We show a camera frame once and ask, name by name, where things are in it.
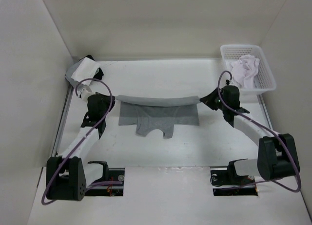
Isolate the white tank top in basket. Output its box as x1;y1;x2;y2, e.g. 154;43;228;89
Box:
229;55;260;89

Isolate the grey tank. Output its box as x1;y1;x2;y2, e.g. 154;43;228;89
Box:
65;61;84;89
116;95;199;139

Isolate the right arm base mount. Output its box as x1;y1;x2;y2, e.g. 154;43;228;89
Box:
210;160;258;196

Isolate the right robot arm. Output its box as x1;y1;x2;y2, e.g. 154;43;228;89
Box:
199;85;300;181

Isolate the white plastic basket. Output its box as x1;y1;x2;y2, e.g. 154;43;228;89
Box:
220;44;276;95

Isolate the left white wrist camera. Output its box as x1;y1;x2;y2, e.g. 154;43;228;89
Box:
78;86;94;103

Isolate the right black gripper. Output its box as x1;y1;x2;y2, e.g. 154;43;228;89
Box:
200;88;228;112

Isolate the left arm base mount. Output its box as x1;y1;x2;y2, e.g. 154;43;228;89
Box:
85;168;125;197

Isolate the folded white tank top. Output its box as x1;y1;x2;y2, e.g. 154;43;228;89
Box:
71;57;100;82

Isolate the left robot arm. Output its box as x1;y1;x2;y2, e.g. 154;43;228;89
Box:
41;93;115;205

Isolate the folded grey tank top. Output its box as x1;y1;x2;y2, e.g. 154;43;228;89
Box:
65;61;84;89

